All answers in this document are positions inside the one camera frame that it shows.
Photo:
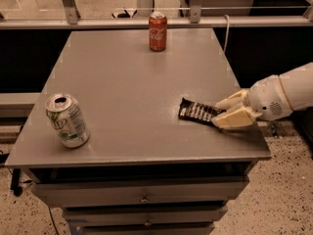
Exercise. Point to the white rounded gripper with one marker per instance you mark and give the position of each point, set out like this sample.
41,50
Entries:
268,98

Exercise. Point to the black rxbar chocolate wrapper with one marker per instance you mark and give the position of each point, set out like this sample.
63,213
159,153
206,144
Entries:
198,112

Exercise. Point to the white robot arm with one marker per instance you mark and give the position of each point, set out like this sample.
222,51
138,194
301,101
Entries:
298,86

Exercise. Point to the grey drawer cabinet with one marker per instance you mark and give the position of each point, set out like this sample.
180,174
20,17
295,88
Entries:
130,97

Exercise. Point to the red coca-cola can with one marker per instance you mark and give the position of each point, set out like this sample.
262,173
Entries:
157,31

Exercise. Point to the top grey drawer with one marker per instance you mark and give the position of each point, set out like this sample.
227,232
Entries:
140,192

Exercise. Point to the grey drawer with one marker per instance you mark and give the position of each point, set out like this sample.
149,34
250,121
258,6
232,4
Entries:
146,216
140,192
165,229

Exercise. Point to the middle grey drawer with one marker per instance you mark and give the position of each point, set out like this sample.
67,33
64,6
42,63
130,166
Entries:
146,216

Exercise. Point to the silver green 7up can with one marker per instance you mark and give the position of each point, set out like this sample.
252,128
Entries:
64,113

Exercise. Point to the grey metal railing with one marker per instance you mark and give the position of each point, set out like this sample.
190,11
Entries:
89,14

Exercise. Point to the bottom grey drawer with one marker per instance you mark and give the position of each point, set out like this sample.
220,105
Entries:
165,229

